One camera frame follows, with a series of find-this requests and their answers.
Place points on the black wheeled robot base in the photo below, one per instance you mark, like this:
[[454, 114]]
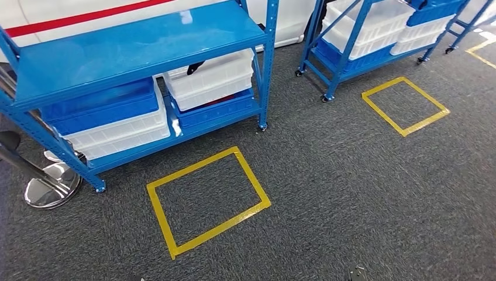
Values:
[[356, 273]]

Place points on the black part in bin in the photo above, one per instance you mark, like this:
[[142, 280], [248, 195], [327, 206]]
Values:
[[195, 68]]

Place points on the blue wheeled shelf rack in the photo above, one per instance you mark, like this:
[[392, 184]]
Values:
[[341, 62]]

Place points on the blue steel shelf rack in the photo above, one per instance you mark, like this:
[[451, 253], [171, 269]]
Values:
[[135, 46]]

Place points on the blue plastic bin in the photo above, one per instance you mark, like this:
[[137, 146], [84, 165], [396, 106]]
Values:
[[430, 15], [364, 62], [217, 114], [104, 104]]

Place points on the red flat item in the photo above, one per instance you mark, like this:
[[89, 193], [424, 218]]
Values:
[[221, 100]]

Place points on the white plastic bin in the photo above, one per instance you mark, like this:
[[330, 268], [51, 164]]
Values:
[[217, 81], [418, 38], [124, 135], [372, 23]]

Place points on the yellow floor tape square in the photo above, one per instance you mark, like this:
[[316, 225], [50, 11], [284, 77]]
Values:
[[383, 112], [480, 57], [159, 217]]

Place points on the white car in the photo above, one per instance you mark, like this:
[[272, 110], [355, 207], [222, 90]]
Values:
[[290, 19]]

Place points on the black car tyre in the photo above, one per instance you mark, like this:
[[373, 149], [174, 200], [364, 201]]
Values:
[[310, 19]]

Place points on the red barrier belt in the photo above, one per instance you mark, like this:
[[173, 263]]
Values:
[[77, 17]]

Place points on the chrome stanchion post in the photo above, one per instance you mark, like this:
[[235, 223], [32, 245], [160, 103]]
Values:
[[52, 156], [50, 186]]

